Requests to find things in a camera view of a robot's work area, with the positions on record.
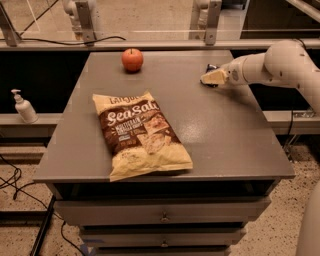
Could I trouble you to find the far left metal post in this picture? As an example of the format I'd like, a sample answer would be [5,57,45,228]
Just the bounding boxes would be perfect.
[0,1,21,47]

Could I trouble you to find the dark blue rxbar wrapper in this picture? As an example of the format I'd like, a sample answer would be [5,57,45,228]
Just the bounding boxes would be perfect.
[200,64,220,88]

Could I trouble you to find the grey drawer cabinet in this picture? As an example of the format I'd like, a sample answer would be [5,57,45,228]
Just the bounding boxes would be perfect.
[35,51,294,256]

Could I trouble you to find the black floor cables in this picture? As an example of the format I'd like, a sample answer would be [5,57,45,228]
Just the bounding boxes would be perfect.
[0,153,87,256]

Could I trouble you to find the lower drawer knob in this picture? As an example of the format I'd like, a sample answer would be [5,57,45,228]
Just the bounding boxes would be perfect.
[160,240,169,248]

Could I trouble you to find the top drawer knob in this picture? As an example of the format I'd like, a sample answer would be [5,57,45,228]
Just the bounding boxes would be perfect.
[160,213,170,223]

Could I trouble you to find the drawer knob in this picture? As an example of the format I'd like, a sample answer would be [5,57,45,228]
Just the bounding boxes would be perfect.
[160,213,170,223]
[160,240,169,248]

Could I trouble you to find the black cable on ledge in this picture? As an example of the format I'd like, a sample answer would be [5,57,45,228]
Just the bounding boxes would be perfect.
[19,35,127,47]

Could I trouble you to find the sea salt chips bag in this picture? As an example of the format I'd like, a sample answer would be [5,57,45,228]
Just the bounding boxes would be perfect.
[92,92,193,182]

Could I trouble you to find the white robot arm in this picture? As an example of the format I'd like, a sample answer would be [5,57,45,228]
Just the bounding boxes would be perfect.
[200,40,320,256]

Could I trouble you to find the red apple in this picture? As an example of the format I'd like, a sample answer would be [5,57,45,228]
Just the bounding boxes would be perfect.
[121,48,144,72]

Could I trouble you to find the left metal bracket post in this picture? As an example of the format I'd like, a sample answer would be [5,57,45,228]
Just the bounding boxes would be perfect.
[62,0,96,46]

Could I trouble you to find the right metal bracket post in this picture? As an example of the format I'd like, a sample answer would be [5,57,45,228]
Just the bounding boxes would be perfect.
[189,0,222,46]

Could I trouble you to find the metal bracket post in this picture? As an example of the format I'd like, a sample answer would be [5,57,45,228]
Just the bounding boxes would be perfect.
[62,0,96,46]
[189,0,222,46]

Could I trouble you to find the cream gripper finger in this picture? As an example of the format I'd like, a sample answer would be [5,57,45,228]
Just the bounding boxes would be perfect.
[200,69,227,85]

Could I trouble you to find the white pump dispenser bottle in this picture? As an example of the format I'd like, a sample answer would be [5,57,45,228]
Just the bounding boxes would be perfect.
[11,89,38,123]

